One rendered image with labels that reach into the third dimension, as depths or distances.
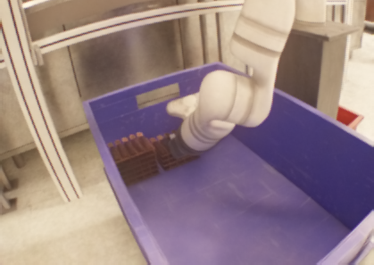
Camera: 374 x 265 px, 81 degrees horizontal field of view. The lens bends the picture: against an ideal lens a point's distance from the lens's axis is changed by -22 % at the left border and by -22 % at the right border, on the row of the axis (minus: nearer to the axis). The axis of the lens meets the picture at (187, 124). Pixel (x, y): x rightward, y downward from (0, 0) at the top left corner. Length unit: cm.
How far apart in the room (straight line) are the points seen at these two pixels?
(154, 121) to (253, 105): 42
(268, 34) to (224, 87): 9
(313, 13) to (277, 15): 44
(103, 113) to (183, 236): 35
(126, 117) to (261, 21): 48
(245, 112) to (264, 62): 7
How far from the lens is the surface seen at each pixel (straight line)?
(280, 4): 33
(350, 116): 129
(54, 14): 87
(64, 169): 97
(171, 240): 56
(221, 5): 97
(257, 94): 37
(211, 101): 35
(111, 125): 71
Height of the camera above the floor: 68
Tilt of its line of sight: 31 degrees down
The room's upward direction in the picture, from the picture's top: 7 degrees counter-clockwise
